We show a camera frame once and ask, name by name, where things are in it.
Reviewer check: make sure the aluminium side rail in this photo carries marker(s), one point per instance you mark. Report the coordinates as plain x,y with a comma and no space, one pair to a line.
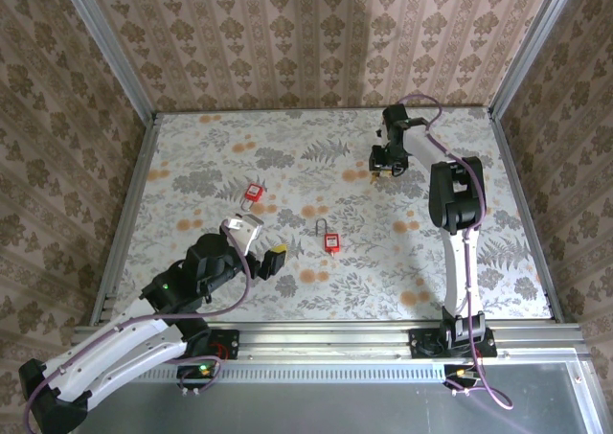
526,213
128,213

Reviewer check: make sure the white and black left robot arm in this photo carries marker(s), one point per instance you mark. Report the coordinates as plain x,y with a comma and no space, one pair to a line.
124,352

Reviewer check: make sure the aluminium frame post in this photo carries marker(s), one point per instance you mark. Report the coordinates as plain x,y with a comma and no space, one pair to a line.
529,46
117,55

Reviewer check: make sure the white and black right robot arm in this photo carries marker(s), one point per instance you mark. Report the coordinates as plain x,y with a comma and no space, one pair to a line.
457,199

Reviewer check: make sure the small circuit board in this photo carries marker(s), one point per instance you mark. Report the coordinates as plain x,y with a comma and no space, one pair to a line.
460,372
203,371

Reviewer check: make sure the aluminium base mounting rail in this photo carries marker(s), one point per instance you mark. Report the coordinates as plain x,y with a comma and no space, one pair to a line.
325,343

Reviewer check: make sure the grey metal sheet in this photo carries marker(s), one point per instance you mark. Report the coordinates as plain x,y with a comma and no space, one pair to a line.
311,410

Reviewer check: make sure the red padlock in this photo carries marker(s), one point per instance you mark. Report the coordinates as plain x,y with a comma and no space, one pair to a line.
253,192
330,242

